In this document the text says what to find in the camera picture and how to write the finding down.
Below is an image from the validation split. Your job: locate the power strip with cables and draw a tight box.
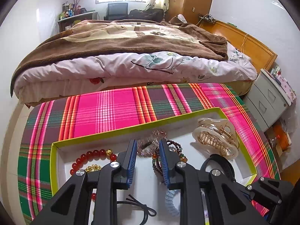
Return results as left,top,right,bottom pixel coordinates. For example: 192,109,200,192
198,14,217,24

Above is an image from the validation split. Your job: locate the brown fleece blanket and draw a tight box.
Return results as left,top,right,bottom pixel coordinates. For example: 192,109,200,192
10,17,228,95

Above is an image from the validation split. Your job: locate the light blue spiral hair tie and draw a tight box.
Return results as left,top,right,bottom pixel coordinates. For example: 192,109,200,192
164,189,181,217

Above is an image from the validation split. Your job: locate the yellow-green shallow box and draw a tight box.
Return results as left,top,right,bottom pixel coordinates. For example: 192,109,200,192
50,108,257,224

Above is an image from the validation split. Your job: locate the black office chair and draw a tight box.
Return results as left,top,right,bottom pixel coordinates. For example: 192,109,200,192
104,3,128,21

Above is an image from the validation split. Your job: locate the wooden headboard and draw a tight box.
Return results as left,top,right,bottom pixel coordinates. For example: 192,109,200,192
200,20,278,73

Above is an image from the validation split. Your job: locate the green bead hair tie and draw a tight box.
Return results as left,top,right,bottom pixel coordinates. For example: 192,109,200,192
116,194,157,225

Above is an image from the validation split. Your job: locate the red bead bracelet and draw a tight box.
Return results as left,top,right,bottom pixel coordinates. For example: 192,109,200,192
70,148,118,202

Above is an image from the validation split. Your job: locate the black wristband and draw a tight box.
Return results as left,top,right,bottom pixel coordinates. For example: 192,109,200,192
200,154,236,182

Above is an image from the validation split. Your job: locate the dark clothes pile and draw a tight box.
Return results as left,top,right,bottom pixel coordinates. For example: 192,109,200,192
128,8,164,22

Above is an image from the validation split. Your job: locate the dark bead bracelet bundle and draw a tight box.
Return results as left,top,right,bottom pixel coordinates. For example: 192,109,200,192
151,140,188,176

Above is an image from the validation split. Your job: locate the cluttered desk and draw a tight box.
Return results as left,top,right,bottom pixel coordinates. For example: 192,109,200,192
57,3,98,32

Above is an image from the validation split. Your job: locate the beige gold hair claw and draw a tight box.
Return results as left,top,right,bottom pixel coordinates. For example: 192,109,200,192
192,118,239,160

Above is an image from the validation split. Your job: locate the pink plaid tablecloth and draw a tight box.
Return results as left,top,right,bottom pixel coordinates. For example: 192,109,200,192
17,83,280,224

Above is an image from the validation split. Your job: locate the grey drawer cabinet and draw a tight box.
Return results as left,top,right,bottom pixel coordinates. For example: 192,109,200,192
243,69,296,132

